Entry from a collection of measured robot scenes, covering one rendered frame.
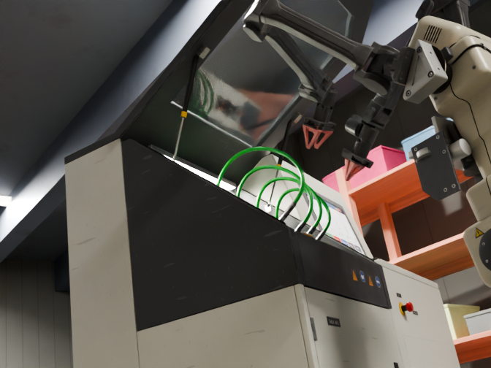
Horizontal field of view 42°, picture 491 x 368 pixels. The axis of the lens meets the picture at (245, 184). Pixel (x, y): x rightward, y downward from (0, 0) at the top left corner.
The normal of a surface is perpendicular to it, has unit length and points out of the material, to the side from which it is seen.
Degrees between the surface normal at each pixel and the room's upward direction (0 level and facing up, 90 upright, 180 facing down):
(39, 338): 90
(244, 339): 90
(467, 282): 90
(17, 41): 180
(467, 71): 90
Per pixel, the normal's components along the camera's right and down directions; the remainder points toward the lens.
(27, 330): 0.58, -0.40
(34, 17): 0.14, 0.91
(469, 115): -0.80, -0.12
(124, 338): -0.54, -0.25
